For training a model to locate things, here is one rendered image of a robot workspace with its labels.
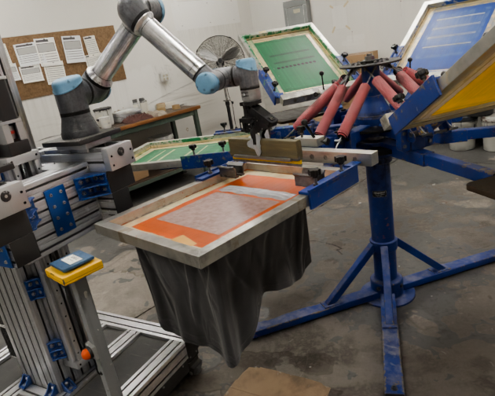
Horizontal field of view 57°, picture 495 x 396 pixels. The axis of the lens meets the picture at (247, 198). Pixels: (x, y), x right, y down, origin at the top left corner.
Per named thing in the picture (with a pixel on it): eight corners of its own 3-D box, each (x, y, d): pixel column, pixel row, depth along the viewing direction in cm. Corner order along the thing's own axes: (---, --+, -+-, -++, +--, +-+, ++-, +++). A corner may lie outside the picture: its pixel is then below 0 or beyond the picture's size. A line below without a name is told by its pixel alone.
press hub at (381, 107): (403, 320, 241) (386, 55, 198) (340, 300, 268) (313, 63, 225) (434, 286, 266) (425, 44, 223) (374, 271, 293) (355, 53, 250)
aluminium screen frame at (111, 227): (201, 269, 123) (198, 257, 122) (96, 233, 164) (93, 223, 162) (357, 177, 174) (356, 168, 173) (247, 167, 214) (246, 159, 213)
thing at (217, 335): (234, 372, 147) (208, 251, 133) (154, 328, 178) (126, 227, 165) (240, 366, 149) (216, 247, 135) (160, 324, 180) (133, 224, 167)
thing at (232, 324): (238, 366, 148) (214, 248, 135) (231, 362, 151) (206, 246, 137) (321, 298, 178) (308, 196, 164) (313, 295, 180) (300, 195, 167)
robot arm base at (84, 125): (54, 140, 184) (46, 115, 181) (82, 131, 196) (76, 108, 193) (79, 138, 176) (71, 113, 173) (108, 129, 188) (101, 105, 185)
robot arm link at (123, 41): (61, 92, 189) (131, -17, 164) (84, 87, 202) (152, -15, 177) (82, 113, 189) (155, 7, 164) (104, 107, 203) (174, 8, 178)
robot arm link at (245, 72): (236, 59, 174) (258, 56, 171) (241, 89, 177) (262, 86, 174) (229, 61, 167) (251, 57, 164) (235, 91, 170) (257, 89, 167)
